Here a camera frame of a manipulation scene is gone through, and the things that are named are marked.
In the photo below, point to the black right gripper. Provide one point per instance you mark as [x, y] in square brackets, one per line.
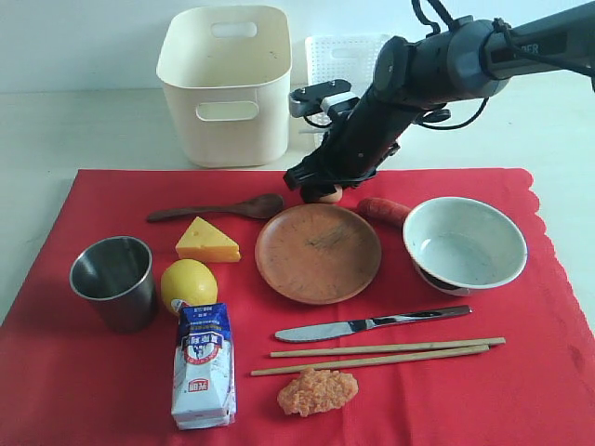
[354, 148]

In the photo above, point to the brown egg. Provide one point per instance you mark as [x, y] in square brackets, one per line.
[333, 197]

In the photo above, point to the red sausage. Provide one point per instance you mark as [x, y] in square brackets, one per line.
[383, 210]

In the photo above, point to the yellow cheese wedge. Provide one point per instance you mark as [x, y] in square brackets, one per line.
[206, 243]

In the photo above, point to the yellow lemon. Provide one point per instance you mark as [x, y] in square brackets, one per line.
[188, 283]

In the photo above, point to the blue white milk carton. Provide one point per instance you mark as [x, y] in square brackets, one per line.
[204, 390]

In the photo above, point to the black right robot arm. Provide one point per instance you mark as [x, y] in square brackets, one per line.
[412, 83]

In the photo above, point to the dark wooden spoon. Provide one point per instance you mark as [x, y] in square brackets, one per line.
[264, 206]

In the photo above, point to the brown wooden plate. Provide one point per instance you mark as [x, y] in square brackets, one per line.
[318, 253]

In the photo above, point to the white perforated plastic basket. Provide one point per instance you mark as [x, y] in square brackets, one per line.
[347, 57]

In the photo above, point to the cream plastic tub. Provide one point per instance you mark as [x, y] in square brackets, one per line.
[225, 72]

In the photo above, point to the stainless steel table knife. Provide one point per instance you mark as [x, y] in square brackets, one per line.
[332, 330]

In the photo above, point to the pale green ceramic bowl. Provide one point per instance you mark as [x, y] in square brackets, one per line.
[461, 246]

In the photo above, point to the red table cloth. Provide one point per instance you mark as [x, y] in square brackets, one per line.
[66, 379]

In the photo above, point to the orange fried chicken piece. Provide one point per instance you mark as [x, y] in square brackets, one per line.
[317, 391]

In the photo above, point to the stainless steel cup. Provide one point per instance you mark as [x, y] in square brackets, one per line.
[114, 276]

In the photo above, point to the lower bamboo chopstick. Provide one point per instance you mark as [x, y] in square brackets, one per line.
[345, 364]

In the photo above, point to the bamboo chopstick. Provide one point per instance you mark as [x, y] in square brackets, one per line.
[388, 348]
[345, 364]

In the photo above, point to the upper bamboo chopstick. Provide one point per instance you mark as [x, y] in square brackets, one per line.
[388, 348]

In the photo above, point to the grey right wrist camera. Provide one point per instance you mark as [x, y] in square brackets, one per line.
[330, 97]

